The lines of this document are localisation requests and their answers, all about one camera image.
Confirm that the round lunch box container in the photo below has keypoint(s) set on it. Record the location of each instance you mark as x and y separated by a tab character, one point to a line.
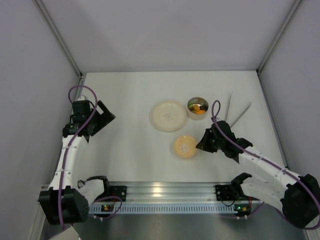
201	102

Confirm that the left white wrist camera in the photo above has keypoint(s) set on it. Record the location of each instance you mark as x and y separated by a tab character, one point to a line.
82	98

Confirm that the right aluminium frame post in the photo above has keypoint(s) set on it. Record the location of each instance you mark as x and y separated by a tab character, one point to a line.
288	18

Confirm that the cream round plate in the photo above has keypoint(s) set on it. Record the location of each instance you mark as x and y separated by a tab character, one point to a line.
168	116

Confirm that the beige round lid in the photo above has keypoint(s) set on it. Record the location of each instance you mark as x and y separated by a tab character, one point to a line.
185	146

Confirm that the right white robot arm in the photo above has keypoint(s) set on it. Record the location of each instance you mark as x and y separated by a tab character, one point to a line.
295	196

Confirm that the orange carrot slice food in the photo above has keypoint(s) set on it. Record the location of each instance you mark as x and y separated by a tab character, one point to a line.
200	112

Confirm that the aluminium frame post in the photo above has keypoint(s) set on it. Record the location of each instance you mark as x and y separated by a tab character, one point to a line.
57	35
288	18

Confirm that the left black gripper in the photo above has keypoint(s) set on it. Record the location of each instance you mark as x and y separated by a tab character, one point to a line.
99	119

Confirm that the aluminium mounting rail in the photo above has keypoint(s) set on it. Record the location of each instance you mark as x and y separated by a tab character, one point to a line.
145	192

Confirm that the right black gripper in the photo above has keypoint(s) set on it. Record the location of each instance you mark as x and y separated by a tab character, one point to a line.
211	140

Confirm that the orange round food piece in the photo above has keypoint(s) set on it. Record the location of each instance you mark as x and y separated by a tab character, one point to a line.
196	107

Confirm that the slotted grey cable duct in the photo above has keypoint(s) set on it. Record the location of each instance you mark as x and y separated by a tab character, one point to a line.
165	208

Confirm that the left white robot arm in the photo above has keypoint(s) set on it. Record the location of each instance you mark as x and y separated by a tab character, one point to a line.
65	201

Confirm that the left aluminium frame post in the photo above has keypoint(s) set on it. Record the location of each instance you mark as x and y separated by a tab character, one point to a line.
57	35

